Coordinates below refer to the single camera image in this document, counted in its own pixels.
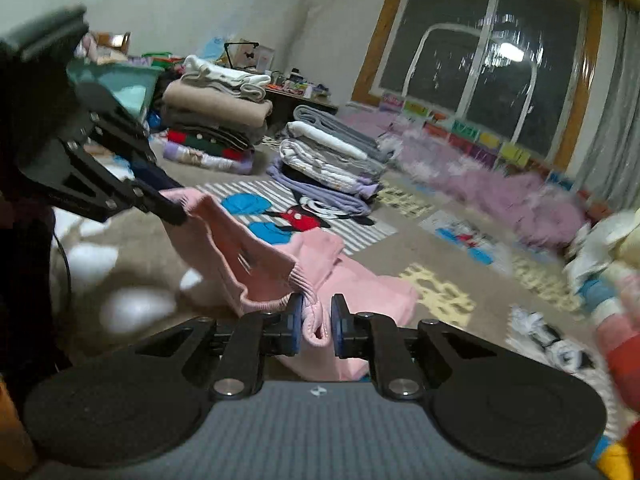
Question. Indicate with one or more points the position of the grey curtain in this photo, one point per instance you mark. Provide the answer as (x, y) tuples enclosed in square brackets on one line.
[(610, 125)]

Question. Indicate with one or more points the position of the pink blue striped blanket roll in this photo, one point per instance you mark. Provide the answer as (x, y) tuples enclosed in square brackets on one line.
[(617, 330)]

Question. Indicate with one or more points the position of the red yellow blue cloth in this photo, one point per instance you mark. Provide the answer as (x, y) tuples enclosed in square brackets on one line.
[(622, 450)]

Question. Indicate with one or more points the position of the wooden framed window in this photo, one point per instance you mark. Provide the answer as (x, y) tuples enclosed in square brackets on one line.
[(475, 60)]

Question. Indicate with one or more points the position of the cream yellow pillow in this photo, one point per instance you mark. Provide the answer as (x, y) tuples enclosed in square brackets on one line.
[(620, 240)]

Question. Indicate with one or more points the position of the teal plastic bin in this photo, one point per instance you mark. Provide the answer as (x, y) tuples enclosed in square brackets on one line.
[(125, 87)]

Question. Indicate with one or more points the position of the white crinkled bag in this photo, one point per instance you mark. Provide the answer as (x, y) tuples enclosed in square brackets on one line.
[(587, 255)]

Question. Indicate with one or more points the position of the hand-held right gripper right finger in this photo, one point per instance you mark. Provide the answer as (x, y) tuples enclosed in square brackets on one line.
[(337, 327)]

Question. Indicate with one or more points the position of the stack of folded grey clothes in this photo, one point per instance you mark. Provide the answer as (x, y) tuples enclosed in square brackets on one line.
[(325, 160)]

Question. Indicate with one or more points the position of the black desk lamp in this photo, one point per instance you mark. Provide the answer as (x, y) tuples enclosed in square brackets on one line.
[(240, 47)]

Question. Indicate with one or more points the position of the stack of folded beige clothes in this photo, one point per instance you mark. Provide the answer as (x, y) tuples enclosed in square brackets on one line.
[(215, 110)]

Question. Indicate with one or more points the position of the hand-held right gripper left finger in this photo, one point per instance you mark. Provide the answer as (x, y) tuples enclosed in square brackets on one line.
[(296, 325)]

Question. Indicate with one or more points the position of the colourful alphabet foam mat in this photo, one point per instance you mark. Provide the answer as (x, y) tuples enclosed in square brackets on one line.
[(475, 137)]

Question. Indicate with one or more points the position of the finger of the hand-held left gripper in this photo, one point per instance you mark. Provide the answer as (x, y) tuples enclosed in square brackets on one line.
[(165, 205), (125, 130)]

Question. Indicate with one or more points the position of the brown cartoon printed blanket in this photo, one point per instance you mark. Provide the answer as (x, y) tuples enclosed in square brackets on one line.
[(450, 260)]

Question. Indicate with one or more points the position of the wooden bed edge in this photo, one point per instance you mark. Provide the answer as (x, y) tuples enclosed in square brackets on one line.
[(15, 430)]

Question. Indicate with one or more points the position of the low dark table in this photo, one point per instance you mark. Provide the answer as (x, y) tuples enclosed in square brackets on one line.
[(300, 102)]

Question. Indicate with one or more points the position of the purple floral quilt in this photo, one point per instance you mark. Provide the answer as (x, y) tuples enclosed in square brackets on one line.
[(500, 195)]

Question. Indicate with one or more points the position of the pink sweater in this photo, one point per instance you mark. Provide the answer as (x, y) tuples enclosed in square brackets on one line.
[(360, 290)]

